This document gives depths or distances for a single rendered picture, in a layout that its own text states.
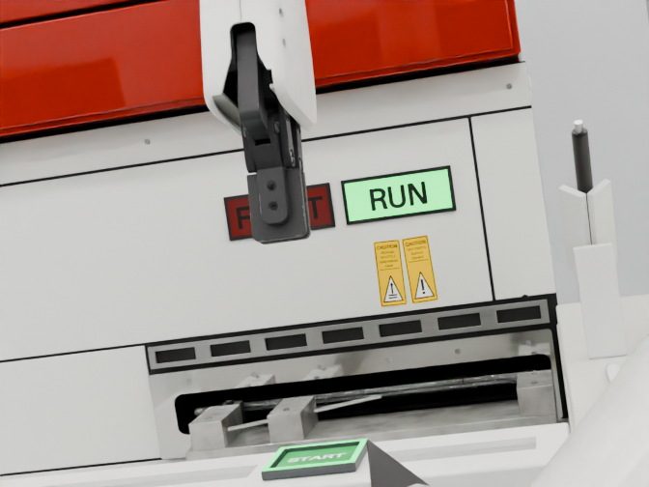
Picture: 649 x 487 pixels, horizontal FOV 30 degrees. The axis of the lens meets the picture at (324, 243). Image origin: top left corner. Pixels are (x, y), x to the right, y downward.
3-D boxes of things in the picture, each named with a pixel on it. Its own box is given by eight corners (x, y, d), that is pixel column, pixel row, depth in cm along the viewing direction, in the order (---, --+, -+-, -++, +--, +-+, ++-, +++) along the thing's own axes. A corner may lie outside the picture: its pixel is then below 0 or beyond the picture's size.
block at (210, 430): (212, 433, 128) (209, 405, 128) (244, 429, 127) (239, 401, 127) (192, 451, 120) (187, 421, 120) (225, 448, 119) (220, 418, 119)
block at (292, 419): (287, 425, 126) (282, 397, 126) (318, 421, 126) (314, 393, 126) (270, 444, 118) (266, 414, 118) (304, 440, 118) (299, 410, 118)
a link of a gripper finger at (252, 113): (239, 1, 71) (263, 80, 74) (225, 73, 65) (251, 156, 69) (259, -3, 71) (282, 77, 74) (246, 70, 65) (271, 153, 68)
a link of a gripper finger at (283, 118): (233, 55, 71) (256, 129, 74) (223, 101, 67) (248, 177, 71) (279, 48, 70) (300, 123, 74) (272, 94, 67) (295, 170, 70)
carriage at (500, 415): (210, 461, 128) (206, 434, 128) (558, 425, 122) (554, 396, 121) (188, 481, 120) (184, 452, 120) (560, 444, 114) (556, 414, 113)
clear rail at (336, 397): (197, 416, 133) (195, 404, 133) (541, 380, 127) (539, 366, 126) (193, 419, 132) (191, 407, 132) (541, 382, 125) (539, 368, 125)
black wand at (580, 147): (589, 125, 87) (587, 115, 88) (569, 128, 87) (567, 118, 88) (607, 326, 99) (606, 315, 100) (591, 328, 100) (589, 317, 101)
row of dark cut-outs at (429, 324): (152, 368, 135) (149, 346, 135) (550, 322, 127) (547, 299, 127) (150, 369, 134) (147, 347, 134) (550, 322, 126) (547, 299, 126)
